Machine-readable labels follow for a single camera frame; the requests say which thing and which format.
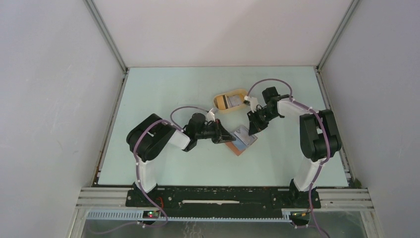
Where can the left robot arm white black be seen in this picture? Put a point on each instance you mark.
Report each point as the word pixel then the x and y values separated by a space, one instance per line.
pixel 149 138

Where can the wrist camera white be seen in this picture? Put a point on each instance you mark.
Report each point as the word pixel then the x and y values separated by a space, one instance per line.
pixel 252 102
pixel 210 116

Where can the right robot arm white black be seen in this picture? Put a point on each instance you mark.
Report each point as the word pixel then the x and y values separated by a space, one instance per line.
pixel 319 135

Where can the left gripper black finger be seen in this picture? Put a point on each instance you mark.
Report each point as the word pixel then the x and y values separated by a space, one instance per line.
pixel 225 137
pixel 221 130

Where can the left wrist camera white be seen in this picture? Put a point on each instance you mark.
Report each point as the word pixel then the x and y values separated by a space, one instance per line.
pixel 210 116

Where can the cream oval tray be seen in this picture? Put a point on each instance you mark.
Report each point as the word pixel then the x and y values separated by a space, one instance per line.
pixel 233 92

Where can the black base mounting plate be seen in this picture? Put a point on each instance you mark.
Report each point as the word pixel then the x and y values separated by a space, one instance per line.
pixel 224 201

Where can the aluminium frame front rail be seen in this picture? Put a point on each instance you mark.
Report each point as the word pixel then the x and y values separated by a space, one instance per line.
pixel 331 199

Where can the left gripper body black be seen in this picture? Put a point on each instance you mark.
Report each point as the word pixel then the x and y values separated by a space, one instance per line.
pixel 211 131

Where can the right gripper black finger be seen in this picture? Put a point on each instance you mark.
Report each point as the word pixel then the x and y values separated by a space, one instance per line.
pixel 260 126
pixel 253 127

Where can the brown leather card holder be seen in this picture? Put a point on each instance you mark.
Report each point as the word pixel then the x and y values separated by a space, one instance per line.
pixel 237 146

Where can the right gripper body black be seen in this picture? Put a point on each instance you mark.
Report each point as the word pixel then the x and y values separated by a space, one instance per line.
pixel 262 115

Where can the grey cable duct rail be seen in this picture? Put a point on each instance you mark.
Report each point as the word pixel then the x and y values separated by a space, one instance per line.
pixel 143 215

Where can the stack of cards in tray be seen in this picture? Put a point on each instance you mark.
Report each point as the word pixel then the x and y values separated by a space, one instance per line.
pixel 226 102

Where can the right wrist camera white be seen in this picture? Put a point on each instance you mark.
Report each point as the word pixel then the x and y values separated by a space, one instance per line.
pixel 252 102

